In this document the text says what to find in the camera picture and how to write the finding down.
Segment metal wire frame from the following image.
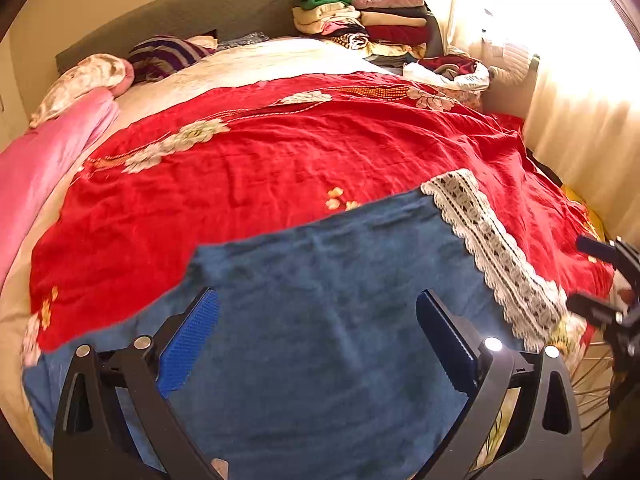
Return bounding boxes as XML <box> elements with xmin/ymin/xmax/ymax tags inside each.
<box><xmin>564</xmin><ymin>342</ymin><xmax>618</xmax><ymax>413</ymax></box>

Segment red embroidered cloth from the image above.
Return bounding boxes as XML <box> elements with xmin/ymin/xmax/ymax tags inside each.
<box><xmin>30</xmin><ymin>71</ymin><xmax>616</xmax><ymax>353</ymax></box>

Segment floral pillow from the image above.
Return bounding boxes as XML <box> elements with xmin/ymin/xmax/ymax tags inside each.
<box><xmin>30</xmin><ymin>53</ymin><xmax>136</xmax><ymax>128</ymax></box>

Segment purple striped pillow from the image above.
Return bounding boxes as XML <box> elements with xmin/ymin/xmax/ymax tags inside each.
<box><xmin>127</xmin><ymin>35</ymin><xmax>218</xmax><ymax>83</ymax></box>

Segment blue pants with lace trim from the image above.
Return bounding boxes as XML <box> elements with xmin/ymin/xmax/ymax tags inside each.
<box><xmin>22</xmin><ymin>169</ymin><xmax>571</xmax><ymax>480</ymax></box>

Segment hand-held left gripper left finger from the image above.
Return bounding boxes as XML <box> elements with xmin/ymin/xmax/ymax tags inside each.
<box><xmin>52</xmin><ymin>287</ymin><xmax>227</xmax><ymax>480</ymax></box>

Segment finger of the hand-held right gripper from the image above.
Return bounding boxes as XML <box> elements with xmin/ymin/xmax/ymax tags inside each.
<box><xmin>566</xmin><ymin>292</ymin><xmax>624</xmax><ymax>327</ymax></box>
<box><xmin>576</xmin><ymin>235</ymin><xmax>621</xmax><ymax>264</ymax></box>

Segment white quilted garment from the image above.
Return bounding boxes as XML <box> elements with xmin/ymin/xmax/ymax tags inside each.
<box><xmin>491</xmin><ymin>44</ymin><xmax>540</xmax><ymax>87</ymax></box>

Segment dark red garment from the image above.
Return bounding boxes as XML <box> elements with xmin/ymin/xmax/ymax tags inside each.
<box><xmin>417</xmin><ymin>55</ymin><xmax>481</xmax><ymax>78</ymax></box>

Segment pink quilt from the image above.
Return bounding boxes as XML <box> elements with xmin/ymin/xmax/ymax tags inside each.
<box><xmin>0</xmin><ymin>87</ymin><xmax>121</xmax><ymax>288</ymax></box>

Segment stack of folded clothes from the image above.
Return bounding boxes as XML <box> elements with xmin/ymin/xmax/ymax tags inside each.
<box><xmin>292</xmin><ymin>0</ymin><xmax>441</xmax><ymax>61</ymax></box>

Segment grey headboard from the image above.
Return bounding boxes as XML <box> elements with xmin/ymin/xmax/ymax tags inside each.
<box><xmin>55</xmin><ymin>0</ymin><xmax>306</xmax><ymax>77</ymax></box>

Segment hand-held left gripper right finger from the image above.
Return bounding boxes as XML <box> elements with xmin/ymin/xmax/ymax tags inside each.
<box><xmin>415</xmin><ymin>289</ymin><xmax>585</xmax><ymax>480</ymax></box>

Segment blue patterned pillow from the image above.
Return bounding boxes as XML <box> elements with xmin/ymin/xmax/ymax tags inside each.
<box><xmin>217</xmin><ymin>31</ymin><xmax>271</xmax><ymax>52</ymax></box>

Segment cream curtain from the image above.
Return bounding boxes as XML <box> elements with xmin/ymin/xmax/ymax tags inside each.
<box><xmin>422</xmin><ymin>0</ymin><xmax>640</xmax><ymax>246</ymax></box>

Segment yellow printed cloth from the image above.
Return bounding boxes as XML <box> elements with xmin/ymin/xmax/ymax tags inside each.
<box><xmin>560</xmin><ymin>185</ymin><xmax>607</xmax><ymax>242</ymax></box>

